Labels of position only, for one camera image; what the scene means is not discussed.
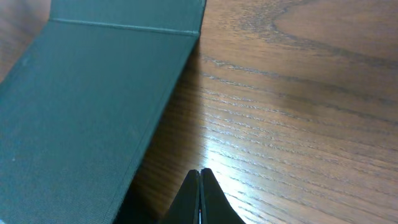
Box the dark green box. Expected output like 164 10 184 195
1 0 206 224

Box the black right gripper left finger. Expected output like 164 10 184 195
161 170 200 224

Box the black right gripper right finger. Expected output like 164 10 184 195
200 168 245 224

